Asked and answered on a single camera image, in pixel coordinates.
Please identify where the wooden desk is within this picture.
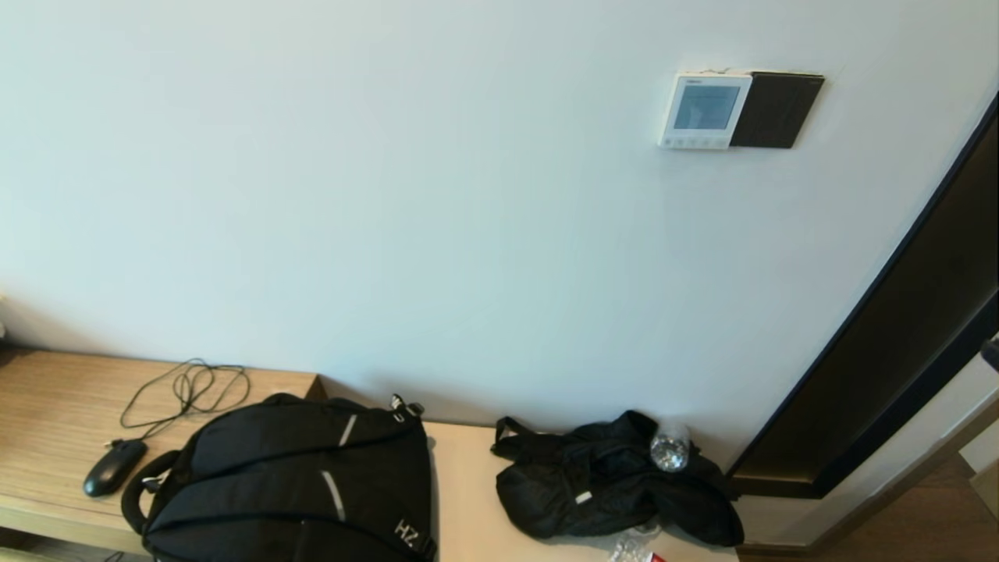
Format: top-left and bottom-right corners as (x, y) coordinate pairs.
(0, 349), (327, 557)

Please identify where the dark wall switch panel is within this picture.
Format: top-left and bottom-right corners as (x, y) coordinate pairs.
(730, 70), (826, 150)

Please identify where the crumpled black soft bag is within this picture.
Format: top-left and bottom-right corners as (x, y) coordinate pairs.
(490, 411), (746, 549)

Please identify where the clear bottle with red label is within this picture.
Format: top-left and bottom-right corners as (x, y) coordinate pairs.
(607, 534), (666, 562)

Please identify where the clear unlabelled plastic bottle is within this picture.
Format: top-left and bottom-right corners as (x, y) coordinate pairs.
(649, 424), (692, 475)

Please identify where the beige low cabinet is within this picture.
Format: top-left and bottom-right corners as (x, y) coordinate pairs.
(316, 375), (741, 562)

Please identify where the thin black mouse cable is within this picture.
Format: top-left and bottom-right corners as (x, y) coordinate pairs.
(101, 358), (251, 452)

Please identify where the black computer mouse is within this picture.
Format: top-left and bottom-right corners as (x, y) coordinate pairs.
(81, 440), (148, 500)

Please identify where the black backpack with grey stripes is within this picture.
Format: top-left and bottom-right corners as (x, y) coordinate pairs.
(119, 393), (438, 562)

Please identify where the dark brown door frame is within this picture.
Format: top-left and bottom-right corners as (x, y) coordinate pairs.
(726, 92), (999, 501)

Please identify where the white wall thermostat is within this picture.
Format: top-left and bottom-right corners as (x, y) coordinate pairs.
(658, 72), (754, 151)

